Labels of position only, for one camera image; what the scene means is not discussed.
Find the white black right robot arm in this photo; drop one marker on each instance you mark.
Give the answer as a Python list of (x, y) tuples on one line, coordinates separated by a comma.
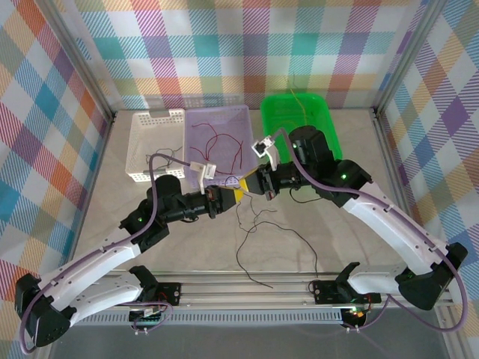
[(393, 224)]

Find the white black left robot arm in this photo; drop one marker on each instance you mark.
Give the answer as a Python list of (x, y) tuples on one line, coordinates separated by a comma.
[(93, 261)]

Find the green plastic mesh basket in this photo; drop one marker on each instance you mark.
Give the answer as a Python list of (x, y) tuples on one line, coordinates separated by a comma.
[(277, 112)]

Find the white plastic perforated basket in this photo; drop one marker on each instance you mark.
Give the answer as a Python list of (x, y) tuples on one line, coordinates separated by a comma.
[(157, 131)]

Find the purple plastic mesh basket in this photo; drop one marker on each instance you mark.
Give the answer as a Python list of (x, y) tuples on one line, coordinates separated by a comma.
[(224, 116)]

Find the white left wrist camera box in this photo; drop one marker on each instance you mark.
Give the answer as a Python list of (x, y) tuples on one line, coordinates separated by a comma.
[(204, 170)]

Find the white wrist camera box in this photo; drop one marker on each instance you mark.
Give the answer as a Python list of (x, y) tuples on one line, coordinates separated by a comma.
[(204, 170), (262, 146)]

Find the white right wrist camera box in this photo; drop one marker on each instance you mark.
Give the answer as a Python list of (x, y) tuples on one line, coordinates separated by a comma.
[(262, 146)]

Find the aluminium table edge rail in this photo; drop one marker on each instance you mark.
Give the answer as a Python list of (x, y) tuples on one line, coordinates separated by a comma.
[(394, 179), (94, 179)]

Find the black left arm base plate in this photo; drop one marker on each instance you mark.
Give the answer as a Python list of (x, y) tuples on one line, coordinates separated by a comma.
[(170, 293)]

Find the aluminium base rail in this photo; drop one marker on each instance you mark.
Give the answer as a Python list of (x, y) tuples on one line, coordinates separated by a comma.
[(243, 289)]

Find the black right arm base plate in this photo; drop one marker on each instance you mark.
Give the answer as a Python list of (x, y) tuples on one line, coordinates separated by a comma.
[(323, 291)]

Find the aluminium frame post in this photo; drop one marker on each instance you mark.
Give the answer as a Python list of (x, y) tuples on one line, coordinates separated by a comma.
[(408, 56), (82, 56)]

